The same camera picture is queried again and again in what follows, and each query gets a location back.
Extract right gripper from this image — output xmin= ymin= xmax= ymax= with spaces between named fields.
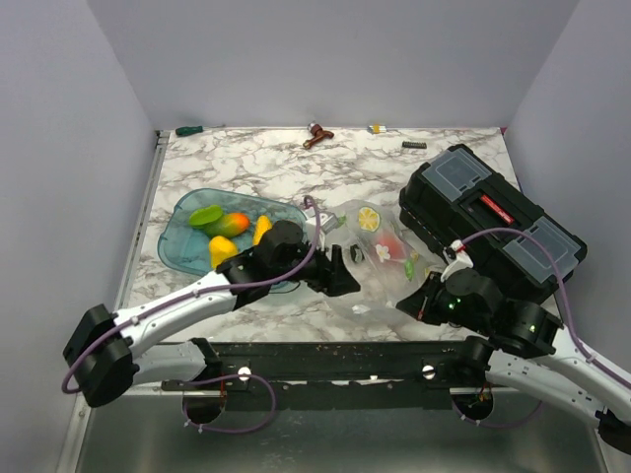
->
xmin=395 ymin=269 xmax=489 ymax=335

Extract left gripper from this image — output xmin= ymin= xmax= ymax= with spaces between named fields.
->
xmin=270 ymin=237 xmax=361 ymax=297

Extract clear plastic bag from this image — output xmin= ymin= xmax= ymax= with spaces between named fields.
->
xmin=324 ymin=200 xmax=447 ymax=341

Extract yellow fake banana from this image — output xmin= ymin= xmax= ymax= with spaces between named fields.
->
xmin=252 ymin=215 xmax=273 ymax=246

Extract yellow fake lemon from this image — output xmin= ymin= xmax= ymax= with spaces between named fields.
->
xmin=208 ymin=236 xmax=240 ymax=270

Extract red fake apple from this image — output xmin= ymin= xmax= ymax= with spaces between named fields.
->
xmin=377 ymin=233 xmax=404 ymax=258

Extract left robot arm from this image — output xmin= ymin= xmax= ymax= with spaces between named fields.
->
xmin=62 ymin=221 xmax=361 ymax=407

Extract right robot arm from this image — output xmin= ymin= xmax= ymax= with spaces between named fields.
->
xmin=396 ymin=269 xmax=630 ymax=453

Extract fake mango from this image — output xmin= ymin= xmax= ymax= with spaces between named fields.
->
xmin=203 ymin=213 xmax=250 ymax=238

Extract green fake fruit slice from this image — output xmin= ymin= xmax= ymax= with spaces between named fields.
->
xmin=188 ymin=205 xmax=224 ymax=229

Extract black tool box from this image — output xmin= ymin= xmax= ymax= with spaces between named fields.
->
xmin=399 ymin=144 xmax=588 ymax=304

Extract blue transparent tray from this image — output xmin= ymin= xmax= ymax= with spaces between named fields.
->
xmin=157 ymin=188 xmax=306 ymax=276

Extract brown tap fitting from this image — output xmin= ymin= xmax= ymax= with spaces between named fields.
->
xmin=303 ymin=122 xmax=334 ymax=150

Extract small black chip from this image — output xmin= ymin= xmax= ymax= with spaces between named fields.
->
xmin=401 ymin=141 xmax=428 ymax=150

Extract yellow white small item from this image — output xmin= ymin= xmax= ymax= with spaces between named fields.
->
xmin=367 ymin=124 xmax=387 ymax=134

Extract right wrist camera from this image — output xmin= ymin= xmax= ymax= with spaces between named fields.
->
xmin=441 ymin=239 xmax=473 ymax=282

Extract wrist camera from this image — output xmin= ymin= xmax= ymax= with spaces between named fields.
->
xmin=441 ymin=239 xmax=473 ymax=282
xmin=304 ymin=209 xmax=343 ymax=240

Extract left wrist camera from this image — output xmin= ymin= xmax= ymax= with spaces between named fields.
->
xmin=304 ymin=209 xmax=343 ymax=240

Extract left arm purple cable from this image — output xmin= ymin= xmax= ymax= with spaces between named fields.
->
xmin=61 ymin=195 xmax=324 ymax=394

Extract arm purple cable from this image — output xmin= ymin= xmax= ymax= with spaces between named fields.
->
xmin=61 ymin=195 xmax=324 ymax=394
xmin=460 ymin=227 xmax=631 ymax=388

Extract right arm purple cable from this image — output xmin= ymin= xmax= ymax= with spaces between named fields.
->
xmin=460 ymin=227 xmax=631 ymax=388

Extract green handle screwdriver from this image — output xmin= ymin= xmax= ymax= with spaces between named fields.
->
xmin=175 ymin=124 xmax=225 ymax=137

